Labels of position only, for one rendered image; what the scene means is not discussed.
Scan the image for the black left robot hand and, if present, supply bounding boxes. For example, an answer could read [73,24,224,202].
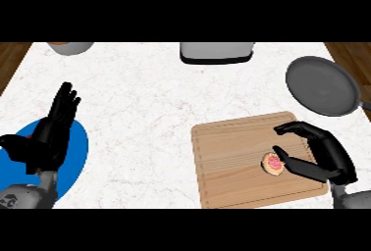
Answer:
[0,81,83,176]

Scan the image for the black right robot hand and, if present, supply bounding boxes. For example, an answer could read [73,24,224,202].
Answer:
[271,121,360,186]

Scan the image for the pink frosted cupcake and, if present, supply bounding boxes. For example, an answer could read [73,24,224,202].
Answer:
[261,151,287,176]

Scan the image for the wooden cutting board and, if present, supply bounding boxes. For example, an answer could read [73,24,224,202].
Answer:
[190,111,332,210]

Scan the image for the dark grey frying pan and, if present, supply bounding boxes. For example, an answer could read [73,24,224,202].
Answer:
[284,55,371,118]

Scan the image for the blue round plate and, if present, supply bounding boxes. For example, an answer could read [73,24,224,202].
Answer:
[0,118,91,202]

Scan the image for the grey bowl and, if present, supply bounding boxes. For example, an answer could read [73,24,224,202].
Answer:
[46,42,97,57]

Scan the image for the grey appliance with black base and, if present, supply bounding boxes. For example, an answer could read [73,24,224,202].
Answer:
[180,42,258,66]

